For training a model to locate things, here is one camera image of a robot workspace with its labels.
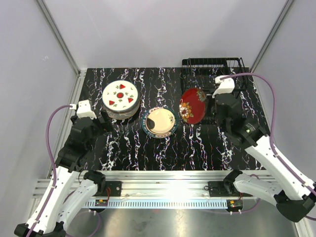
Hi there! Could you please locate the red floral plate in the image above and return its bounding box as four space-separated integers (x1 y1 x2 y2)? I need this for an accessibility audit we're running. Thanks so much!
179 88 206 124

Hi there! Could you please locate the cream plate with black sprig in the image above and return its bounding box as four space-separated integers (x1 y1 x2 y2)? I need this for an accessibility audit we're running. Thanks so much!
145 108 175 135

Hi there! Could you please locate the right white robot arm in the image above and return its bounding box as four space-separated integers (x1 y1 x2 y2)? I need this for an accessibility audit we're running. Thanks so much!
212 93 316 223

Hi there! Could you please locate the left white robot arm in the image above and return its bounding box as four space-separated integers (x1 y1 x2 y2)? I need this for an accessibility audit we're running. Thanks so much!
14 111 114 237

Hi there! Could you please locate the stack of plates under white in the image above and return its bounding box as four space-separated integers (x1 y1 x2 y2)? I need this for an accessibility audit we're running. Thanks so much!
102 98 140 120

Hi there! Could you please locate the white watermelon pattern plate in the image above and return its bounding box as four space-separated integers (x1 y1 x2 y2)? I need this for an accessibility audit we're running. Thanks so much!
102 80 139 113

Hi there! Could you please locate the dark green rimmed plate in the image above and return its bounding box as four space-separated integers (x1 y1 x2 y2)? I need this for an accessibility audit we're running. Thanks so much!
141 107 178 139

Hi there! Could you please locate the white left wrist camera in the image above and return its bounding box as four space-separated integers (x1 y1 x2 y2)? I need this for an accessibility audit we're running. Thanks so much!
70 100 97 119

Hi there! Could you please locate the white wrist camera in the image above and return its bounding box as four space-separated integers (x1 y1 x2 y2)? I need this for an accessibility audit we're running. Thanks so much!
212 76 235 98
70 100 97 119

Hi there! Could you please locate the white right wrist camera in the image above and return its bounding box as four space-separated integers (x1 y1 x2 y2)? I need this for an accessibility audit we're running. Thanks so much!
212 76 235 98

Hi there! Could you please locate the black wire dish rack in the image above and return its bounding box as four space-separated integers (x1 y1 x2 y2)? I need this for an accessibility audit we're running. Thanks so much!
181 58 249 121

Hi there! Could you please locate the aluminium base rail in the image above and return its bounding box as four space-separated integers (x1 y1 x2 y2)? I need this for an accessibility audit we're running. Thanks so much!
32 170 301 198

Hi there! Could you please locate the white slotted cable duct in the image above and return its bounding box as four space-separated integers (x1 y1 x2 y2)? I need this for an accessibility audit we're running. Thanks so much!
83 198 228 209

